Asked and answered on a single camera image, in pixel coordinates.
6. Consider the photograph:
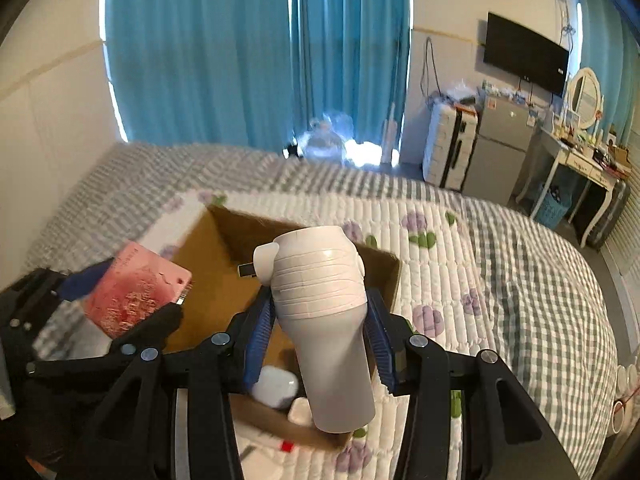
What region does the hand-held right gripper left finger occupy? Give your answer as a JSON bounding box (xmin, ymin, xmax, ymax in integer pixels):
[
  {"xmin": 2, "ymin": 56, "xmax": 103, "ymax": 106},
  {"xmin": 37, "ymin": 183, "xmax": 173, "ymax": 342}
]
[{"xmin": 65, "ymin": 292, "xmax": 276, "ymax": 480}]

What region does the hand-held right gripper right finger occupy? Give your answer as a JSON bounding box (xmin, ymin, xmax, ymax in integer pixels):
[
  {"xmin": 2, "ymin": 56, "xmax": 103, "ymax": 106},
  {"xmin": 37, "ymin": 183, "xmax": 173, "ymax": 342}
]
[{"xmin": 364, "ymin": 287, "xmax": 581, "ymax": 480}]

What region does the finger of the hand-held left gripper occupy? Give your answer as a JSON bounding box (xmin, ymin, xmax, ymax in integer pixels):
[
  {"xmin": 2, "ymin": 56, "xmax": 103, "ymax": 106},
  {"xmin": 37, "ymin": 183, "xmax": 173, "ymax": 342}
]
[
  {"xmin": 24, "ymin": 304, "xmax": 183, "ymax": 377},
  {"xmin": 0, "ymin": 258, "xmax": 122, "ymax": 333}
]

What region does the pink card packet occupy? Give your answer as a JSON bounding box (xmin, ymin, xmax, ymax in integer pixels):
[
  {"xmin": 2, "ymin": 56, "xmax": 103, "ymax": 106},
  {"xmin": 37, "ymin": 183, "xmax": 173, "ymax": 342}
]
[{"xmin": 83, "ymin": 241, "xmax": 194, "ymax": 340}]

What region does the brown cardboard box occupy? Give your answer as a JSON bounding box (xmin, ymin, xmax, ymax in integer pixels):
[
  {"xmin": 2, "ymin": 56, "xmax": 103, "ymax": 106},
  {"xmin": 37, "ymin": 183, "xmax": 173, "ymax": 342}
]
[{"xmin": 164, "ymin": 204, "xmax": 402, "ymax": 454}]

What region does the white earbuds case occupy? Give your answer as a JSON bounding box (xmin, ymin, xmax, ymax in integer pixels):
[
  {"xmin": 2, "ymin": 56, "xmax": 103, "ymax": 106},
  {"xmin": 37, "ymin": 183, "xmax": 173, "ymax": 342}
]
[{"xmin": 251, "ymin": 365, "xmax": 300, "ymax": 410}]

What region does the small white charger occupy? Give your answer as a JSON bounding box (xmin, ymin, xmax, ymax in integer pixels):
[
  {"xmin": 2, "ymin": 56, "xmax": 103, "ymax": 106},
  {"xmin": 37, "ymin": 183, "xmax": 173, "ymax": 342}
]
[{"xmin": 288, "ymin": 397, "xmax": 317, "ymax": 427}]

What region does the floral quilted mat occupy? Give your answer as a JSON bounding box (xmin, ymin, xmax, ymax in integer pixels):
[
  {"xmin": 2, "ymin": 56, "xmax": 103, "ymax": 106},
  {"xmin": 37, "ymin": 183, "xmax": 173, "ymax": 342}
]
[{"xmin": 134, "ymin": 190, "xmax": 482, "ymax": 480}]

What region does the white paper with red mark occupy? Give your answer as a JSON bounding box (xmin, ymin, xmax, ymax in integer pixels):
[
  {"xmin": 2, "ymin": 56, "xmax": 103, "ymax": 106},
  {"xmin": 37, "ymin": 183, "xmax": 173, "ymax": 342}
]
[{"xmin": 234, "ymin": 422, "xmax": 303, "ymax": 480}]

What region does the white plastic bag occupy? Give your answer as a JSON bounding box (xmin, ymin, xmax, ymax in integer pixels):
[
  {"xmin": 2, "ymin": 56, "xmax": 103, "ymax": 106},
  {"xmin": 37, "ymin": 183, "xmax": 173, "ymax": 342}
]
[{"xmin": 344, "ymin": 139, "xmax": 383, "ymax": 166}]

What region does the white suitcase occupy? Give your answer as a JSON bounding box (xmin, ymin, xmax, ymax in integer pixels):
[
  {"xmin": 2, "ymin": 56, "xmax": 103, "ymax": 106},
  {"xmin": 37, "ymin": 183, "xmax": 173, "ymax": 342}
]
[{"xmin": 422, "ymin": 104, "xmax": 479, "ymax": 191}]

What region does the clear plastic water jug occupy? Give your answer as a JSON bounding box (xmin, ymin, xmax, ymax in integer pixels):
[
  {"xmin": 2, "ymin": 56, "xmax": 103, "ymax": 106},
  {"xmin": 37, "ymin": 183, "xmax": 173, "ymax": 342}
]
[{"xmin": 299, "ymin": 114, "xmax": 354, "ymax": 162}]

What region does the blue laundry basket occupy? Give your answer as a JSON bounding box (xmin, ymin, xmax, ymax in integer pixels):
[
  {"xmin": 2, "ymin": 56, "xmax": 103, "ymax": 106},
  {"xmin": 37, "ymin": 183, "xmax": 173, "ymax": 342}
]
[{"xmin": 530, "ymin": 182, "xmax": 572, "ymax": 229}]

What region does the grey refrigerator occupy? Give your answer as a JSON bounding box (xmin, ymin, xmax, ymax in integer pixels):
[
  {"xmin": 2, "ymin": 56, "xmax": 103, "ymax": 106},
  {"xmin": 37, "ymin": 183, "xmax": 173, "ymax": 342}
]
[{"xmin": 462, "ymin": 94, "xmax": 541, "ymax": 205}]

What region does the blue window curtain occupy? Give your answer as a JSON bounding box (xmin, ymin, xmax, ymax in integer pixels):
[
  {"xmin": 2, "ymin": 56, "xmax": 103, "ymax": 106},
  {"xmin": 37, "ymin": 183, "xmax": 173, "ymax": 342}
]
[
  {"xmin": 102, "ymin": 0, "xmax": 301, "ymax": 150},
  {"xmin": 292, "ymin": 0, "xmax": 412, "ymax": 153}
]

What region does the black suitcase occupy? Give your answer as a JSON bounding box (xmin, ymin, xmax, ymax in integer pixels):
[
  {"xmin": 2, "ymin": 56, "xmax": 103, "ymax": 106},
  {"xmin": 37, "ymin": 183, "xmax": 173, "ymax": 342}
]
[{"xmin": 582, "ymin": 179, "xmax": 632, "ymax": 252}]

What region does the white dressing table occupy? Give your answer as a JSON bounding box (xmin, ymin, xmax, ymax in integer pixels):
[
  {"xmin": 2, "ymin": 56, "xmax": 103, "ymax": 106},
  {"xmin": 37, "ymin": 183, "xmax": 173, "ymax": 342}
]
[{"xmin": 515, "ymin": 127, "xmax": 632, "ymax": 243}]

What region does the white oval mirror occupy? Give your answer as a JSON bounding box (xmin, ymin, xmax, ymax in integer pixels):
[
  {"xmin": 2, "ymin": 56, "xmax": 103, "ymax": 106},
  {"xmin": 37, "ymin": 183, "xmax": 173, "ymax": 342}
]
[{"xmin": 565, "ymin": 67, "xmax": 605, "ymax": 133}]

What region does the blue side curtain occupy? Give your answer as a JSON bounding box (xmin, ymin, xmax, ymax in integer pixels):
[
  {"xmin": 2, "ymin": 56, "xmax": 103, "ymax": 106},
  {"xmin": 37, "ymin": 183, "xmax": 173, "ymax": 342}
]
[{"xmin": 572, "ymin": 0, "xmax": 640, "ymax": 148}]

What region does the black hanging cable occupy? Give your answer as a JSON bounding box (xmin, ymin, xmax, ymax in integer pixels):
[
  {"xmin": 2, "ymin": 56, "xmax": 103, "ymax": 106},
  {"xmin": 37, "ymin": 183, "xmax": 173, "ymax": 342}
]
[{"xmin": 420, "ymin": 36, "xmax": 438, "ymax": 108}]

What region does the black wall television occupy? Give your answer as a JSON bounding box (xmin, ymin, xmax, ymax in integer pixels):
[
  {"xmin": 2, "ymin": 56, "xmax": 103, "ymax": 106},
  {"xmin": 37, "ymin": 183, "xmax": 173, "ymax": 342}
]
[{"xmin": 483, "ymin": 11, "xmax": 571, "ymax": 97}]

